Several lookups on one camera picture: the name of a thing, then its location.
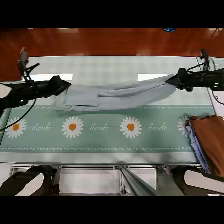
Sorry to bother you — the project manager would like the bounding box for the silver frame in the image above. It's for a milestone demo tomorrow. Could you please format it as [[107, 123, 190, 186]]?
[[9, 162, 203, 197]]

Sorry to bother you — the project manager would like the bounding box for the blue garment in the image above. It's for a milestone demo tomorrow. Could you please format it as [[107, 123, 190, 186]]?
[[184, 120, 212, 175]]

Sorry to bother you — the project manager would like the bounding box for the pale grey shirt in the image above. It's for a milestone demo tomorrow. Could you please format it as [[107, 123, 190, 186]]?
[[54, 74, 178, 113]]

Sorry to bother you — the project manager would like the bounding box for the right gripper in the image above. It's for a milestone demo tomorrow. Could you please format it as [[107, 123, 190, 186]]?
[[165, 67, 195, 93]]

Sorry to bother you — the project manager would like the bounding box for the brown garment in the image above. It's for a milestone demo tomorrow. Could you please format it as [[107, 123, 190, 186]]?
[[188, 114, 224, 178]]

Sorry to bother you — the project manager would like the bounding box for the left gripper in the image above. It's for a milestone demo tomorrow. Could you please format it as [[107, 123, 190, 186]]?
[[49, 74, 73, 98]]

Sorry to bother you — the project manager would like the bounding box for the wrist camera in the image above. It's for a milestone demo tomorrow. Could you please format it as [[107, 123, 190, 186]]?
[[17, 47, 41, 83], [195, 48, 216, 73]]

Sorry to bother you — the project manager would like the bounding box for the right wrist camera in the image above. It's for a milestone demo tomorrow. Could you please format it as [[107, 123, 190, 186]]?
[[195, 48, 216, 73]]

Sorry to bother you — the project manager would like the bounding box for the black cable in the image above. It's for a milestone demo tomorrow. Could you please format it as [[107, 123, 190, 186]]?
[[209, 89, 224, 107], [0, 95, 38, 133]]

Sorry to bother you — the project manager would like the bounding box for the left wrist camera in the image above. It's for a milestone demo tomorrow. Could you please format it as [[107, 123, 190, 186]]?
[[17, 47, 41, 83]]

